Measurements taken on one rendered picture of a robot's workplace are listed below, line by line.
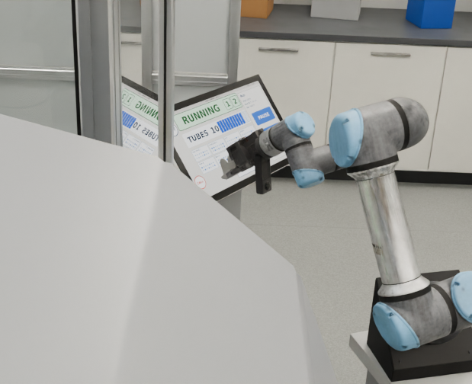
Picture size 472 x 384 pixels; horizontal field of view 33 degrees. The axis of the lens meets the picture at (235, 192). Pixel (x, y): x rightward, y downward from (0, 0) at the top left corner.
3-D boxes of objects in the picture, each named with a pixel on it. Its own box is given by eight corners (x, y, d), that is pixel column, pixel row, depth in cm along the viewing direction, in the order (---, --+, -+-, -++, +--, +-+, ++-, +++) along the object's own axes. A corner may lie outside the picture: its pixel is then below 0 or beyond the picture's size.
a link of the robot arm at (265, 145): (293, 147, 218) (275, 155, 212) (281, 153, 221) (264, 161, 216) (280, 123, 218) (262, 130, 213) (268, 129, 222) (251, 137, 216)
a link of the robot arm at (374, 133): (463, 339, 172) (402, 94, 169) (403, 361, 168) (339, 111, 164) (433, 330, 184) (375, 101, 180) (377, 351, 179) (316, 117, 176)
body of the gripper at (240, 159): (239, 142, 230) (267, 125, 221) (254, 168, 230) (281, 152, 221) (223, 149, 224) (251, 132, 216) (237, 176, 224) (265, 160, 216)
